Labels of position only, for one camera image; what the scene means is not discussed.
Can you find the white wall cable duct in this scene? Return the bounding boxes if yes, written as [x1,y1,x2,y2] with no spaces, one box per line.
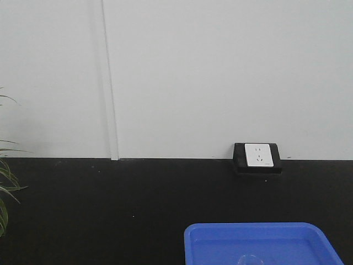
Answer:
[100,1,119,161]

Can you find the clear glass beaker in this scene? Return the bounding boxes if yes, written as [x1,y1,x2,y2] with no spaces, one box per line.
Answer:
[237,255,264,265]

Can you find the white wall power socket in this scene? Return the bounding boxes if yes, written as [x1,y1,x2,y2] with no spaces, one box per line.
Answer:
[244,143,274,168]

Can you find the green plant leaves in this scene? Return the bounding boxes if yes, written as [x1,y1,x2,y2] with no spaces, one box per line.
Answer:
[0,87,31,237]

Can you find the blue plastic tray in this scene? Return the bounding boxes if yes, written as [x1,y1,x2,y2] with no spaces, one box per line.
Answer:
[184,222,343,264]

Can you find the black socket mounting box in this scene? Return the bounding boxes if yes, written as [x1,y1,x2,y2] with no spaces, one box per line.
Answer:
[233,143,282,175]

